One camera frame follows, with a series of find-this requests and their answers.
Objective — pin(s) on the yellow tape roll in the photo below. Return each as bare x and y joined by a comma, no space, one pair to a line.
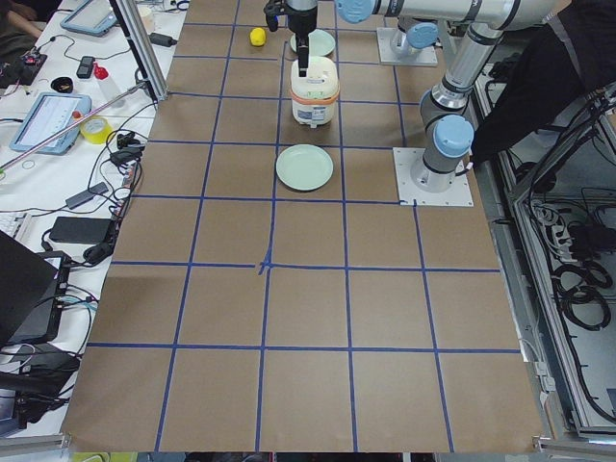
96,130

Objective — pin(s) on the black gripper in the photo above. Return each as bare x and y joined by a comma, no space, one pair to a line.
301,23

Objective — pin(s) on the black round dish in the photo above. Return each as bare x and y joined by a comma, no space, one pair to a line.
62,85

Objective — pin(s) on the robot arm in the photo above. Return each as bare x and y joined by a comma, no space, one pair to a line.
449,134
423,34

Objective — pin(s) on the person in black clothes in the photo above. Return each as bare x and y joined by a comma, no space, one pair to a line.
572,55

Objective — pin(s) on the blue tablet near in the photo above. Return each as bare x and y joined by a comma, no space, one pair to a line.
50,113

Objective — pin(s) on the black phone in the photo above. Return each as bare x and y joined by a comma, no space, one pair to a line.
85,67

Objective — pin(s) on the black laptop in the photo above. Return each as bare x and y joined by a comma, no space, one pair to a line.
31,287

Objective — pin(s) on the red capped spray bottle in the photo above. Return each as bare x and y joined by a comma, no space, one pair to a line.
108,87

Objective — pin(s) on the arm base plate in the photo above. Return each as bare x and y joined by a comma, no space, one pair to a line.
395,50
419,186

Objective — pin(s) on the blue tablet far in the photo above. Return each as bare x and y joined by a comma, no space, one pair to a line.
93,18

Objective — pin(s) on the aluminium frame post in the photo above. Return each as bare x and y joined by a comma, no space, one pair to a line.
128,17

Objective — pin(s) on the blue tablet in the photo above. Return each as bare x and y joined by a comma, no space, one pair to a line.
93,18
50,113

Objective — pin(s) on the white rice cooker orange handle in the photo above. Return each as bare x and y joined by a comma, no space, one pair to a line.
314,96

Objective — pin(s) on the green plate near arm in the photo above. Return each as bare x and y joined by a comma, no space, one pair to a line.
304,167
321,43

